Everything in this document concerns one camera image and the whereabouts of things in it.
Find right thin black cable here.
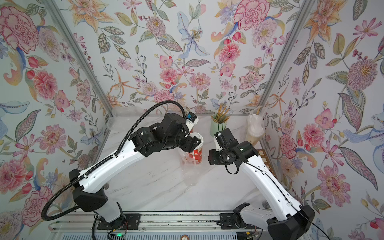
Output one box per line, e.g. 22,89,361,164
224,149,331,240

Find red cup white lid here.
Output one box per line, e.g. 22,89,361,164
188,133,204,165
181,152,196,165

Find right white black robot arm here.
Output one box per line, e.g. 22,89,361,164
208,129,315,240

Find green straw holder cup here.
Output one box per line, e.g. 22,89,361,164
210,119,227,137

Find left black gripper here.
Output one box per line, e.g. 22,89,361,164
163,131,204,151

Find left black corrugated cable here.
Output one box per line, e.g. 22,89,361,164
40,100,187,222

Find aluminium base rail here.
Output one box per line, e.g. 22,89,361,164
48,211,267,233

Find wooden chessboard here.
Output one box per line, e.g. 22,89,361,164
257,149,275,176

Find clear plastic carrier bag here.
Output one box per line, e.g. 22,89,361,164
246,115,266,146

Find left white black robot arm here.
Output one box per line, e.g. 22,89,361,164
73,112,201,223

